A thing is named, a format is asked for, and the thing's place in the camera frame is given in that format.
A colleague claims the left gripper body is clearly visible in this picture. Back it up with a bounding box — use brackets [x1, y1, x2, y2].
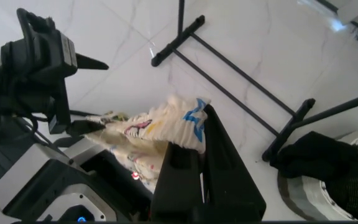
[0, 30, 79, 136]

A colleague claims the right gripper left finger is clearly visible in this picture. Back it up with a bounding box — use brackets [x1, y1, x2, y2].
[150, 141, 204, 222]

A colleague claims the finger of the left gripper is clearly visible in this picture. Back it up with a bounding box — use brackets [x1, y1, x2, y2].
[67, 119, 107, 137]
[75, 52, 110, 71]

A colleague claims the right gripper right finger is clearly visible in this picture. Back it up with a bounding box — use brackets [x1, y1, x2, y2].
[202, 104, 267, 222]

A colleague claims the cream printed garment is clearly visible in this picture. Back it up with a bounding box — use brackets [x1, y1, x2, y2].
[84, 95, 211, 194]

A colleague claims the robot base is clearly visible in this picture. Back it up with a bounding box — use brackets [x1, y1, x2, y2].
[0, 136, 155, 224]

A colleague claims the black clothes rack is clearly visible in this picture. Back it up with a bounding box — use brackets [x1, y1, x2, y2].
[150, 0, 358, 162]

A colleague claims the white laundry basket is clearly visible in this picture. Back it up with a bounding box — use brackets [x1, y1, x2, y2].
[277, 126, 358, 222]

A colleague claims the black garment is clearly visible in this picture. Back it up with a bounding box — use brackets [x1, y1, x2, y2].
[268, 130, 358, 181]

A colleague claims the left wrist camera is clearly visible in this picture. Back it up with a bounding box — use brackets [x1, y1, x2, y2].
[17, 12, 62, 60]

